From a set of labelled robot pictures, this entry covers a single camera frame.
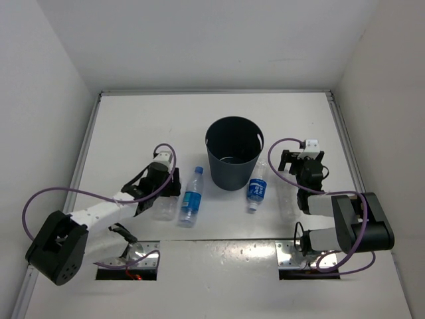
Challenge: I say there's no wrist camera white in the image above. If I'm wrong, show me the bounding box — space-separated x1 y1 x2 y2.
153 151 173 172
297 139 321 160

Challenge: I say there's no aluminium frame rail left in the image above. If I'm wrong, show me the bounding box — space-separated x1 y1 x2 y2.
68 89 104 200

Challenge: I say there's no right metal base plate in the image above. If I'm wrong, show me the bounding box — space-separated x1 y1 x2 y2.
275 240 338 270

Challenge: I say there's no clear bottle orange blue label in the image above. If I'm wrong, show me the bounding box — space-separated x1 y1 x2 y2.
152 196 178 221

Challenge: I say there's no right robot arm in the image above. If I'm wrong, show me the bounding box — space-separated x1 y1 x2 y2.
278 150 395 256

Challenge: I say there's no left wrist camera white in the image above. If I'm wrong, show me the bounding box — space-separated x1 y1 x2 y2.
153 151 173 172

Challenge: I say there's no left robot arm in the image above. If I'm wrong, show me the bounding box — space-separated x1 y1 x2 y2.
25 160 181 286

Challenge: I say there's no dark round waste bin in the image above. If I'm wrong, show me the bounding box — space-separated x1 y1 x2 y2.
205 116 264 191

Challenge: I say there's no purple cable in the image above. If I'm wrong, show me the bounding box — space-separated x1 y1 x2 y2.
21 143 177 266
268 137 377 275

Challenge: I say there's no blue cap water bottle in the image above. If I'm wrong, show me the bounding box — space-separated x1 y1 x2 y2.
177 166 204 228

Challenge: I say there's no white cap blue label bottle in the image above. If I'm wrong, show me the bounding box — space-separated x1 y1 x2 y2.
246 159 268 213

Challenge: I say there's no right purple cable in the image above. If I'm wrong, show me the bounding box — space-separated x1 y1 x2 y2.
268 137 377 275

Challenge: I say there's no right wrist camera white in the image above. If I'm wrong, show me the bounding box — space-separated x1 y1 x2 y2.
297 139 321 160

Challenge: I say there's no clear unlabelled plastic bottle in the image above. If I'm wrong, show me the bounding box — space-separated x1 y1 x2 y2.
277 181 298 223

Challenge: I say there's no metal base plate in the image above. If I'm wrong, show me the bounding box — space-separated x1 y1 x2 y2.
95 241 161 270
275 240 338 270

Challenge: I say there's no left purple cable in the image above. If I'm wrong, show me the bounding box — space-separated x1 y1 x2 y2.
21 143 177 266

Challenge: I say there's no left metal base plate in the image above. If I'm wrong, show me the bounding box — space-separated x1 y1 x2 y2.
95 241 161 270

